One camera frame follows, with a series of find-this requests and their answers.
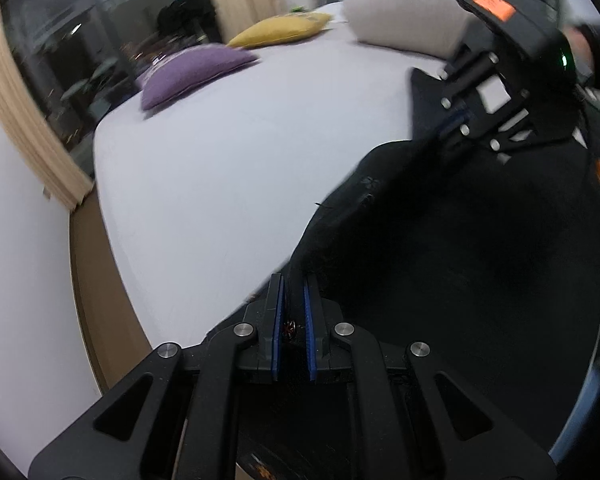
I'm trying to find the black denim pants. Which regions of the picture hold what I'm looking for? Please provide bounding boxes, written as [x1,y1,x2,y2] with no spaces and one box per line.
[286,70,600,462]

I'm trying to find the rolled beige duvet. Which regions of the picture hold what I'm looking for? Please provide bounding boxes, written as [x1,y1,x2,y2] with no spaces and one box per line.
[342,0,474,58]

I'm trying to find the yellow cushion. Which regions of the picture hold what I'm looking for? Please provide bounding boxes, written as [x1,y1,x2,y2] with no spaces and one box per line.
[227,12,332,49]

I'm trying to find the white bed mattress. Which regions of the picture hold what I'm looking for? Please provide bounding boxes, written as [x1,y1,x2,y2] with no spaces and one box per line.
[92,0,600,466]

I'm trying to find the purple cushion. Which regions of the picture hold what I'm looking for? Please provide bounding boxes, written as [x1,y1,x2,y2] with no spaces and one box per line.
[140,44,259,112]

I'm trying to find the left beige curtain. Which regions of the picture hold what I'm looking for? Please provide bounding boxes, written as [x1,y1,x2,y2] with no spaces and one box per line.
[0,5,94,211]

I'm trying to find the dark glass window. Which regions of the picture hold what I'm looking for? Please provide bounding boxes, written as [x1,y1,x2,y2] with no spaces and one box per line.
[0,0,221,176]

